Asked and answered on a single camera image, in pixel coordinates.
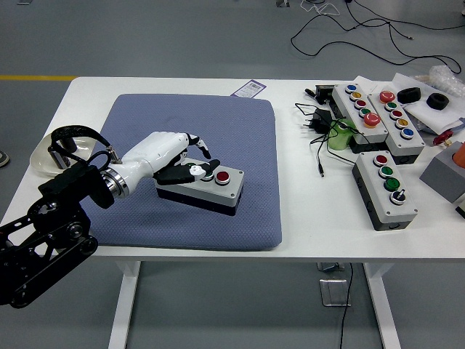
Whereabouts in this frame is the red valve handle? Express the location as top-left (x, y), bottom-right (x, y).
top-left (432, 130), bottom-right (455, 146)

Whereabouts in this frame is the grey four-button control box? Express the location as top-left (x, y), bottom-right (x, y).
top-left (351, 151), bottom-right (419, 232)
top-left (154, 159), bottom-right (245, 217)

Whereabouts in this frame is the white table leg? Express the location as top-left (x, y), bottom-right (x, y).
top-left (363, 262), bottom-right (403, 349)
top-left (108, 260), bottom-right (142, 349)

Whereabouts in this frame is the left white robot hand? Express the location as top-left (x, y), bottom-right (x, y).
top-left (119, 130), bottom-right (222, 190)

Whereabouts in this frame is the black power adapter with cord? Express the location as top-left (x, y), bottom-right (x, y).
top-left (294, 103), bottom-right (364, 179)

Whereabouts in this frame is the plain grey box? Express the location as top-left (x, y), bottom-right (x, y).
top-left (419, 141), bottom-right (465, 204)

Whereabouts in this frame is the blue-grey textured mat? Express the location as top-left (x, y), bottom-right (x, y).
top-left (86, 93), bottom-right (283, 252)

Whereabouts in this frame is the long black floor cable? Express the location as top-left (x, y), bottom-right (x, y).
top-left (289, 0), bottom-right (465, 73)

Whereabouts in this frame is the large white paper sheet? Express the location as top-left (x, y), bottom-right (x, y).
top-left (392, 72), bottom-right (465, 135)

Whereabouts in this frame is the metal floor socket plate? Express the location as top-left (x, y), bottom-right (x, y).
top-left (318, 278), bottom-right (352, 308)

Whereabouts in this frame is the black foam ring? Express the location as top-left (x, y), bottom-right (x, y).
top-left (396, 87), bottom-right (422, 105)
top-left (426, 93), bottom-right (450, 111)

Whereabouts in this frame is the small white paper sheet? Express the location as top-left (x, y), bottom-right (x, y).
top-left (354, 75), bottom-right (382, 94)

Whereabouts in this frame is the purple barcode label card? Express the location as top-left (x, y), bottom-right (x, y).
top-left (230, 80), bottom-right (266, 98)

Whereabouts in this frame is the black cable under table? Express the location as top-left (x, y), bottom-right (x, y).
top-left (339, 262), bottom-right (354, 349)

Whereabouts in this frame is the light green foam block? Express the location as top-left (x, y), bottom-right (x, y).
top-left (328, 118), bottom-right (357, 151)

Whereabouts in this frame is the white floor cable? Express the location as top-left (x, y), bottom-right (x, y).
top-left (301, 0), bottom-right (341, 16)

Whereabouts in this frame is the orange object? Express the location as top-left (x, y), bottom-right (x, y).
top-left (451, 140), bottom-right (465, 167)

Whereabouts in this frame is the grey five-button control box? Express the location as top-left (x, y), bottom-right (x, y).
top-left (366, 89), bottom-right (426, 165)
top-left (331, 84), bottom-right (392, 153)

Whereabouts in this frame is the small black device box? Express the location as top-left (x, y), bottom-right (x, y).
top-left (304, 84), bottom-right (337, 105)

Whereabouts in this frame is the clear bubble wrap bag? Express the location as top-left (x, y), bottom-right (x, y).
top-left (428, 65), bottom-right (465, 97)

